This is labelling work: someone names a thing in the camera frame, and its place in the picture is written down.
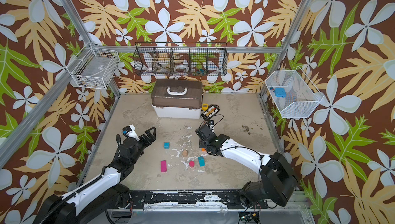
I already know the teal rectangular block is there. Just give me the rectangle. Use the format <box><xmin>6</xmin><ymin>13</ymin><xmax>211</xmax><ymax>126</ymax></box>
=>
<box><xmin>198</xmin><ymin>156</ymin><xmax>205</xmax><ymax>167</ymax></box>

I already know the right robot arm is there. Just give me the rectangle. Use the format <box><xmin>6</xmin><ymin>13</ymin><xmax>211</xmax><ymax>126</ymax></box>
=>
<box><xmin>195</xmin><ymin>124</ymin><xmax>298</xmax><ymax>208</ymax></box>

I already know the white wire basket right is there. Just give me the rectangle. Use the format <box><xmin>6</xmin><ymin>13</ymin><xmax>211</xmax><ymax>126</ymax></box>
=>
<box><xmin>265</xmin><ymin>67</ymin><xmax>324</xmax><ymax>119</ymax></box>

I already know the white wire basket left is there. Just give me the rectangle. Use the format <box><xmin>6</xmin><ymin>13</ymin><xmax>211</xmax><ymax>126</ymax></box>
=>
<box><xmin>67</xmin><ymin>43</ymin><xmax>120</xmax><ymax>89</ymax></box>

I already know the magenta rectangular block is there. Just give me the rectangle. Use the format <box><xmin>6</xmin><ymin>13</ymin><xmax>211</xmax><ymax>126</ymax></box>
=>
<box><xmin>160</xmin><ymin>160</ymin><xmax>167</xmax><ymax>173</ymax></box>

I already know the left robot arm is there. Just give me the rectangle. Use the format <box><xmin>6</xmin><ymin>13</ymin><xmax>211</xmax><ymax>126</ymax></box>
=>
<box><xmin>34</xmin><ymin>125</ymin><xmax>156</xmax><ymax>224</ymax></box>

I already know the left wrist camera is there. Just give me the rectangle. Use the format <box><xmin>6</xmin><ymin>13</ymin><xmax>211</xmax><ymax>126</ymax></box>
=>
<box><xmin>122</xmin><ymin>125</ymin><xmax>139</xmax><ymax>141</ymax></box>

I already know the blue device in basket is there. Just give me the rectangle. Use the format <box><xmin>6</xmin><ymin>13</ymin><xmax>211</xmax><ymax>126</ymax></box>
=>
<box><xmin>274</xmin><ymin>87</ymin><xmax>287</xmax><ymax>98</ymax></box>

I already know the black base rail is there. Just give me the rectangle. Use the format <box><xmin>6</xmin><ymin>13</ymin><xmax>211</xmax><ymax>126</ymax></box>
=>
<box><xmin>129</xmin><ymin>189</ymin><xmax>268</xmax><ymax>210</ymax></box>

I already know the white box with brown lid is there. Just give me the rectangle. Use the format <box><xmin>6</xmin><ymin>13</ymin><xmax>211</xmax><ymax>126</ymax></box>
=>
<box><xmin>151</xmin><ymin>79</ymin><xmax>203</xmax><ymax>119</ymax></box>

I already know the black battery pack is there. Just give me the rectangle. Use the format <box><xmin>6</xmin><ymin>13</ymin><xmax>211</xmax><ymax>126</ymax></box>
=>
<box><xmin>201</xmin><ymin>104</ymin><xmax>220</xmax><ymax>120</ymax></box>

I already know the black wire basket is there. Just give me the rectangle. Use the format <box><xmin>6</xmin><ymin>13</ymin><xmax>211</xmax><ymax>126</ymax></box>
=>
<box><xmin>132</xmin><ymin>42</ymin><xmax>228</xmax><ymax>76</ymax></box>

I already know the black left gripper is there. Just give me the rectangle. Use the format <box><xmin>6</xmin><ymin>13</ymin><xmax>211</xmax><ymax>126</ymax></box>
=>
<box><xmin>130</xmin><ymin>126</ymin><xmax>156</xmax><ymax>165</ymax></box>

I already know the yellow tape measure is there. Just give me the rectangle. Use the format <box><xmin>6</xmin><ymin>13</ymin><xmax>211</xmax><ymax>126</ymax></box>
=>
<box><xmin>201</xmin><ymin>103</ymin><xmax>209</xmax><ymax>111</ymax></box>

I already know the white wire basket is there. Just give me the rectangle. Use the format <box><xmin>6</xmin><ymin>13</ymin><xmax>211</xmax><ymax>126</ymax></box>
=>
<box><xmin>67</xmin><ymin>43</ymin><xmax>120</xmax><ymax>89</ymax></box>
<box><xmin>265</xmin><ymin>67</ymin><xmax>324</xmax><ymax>119</ymax></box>

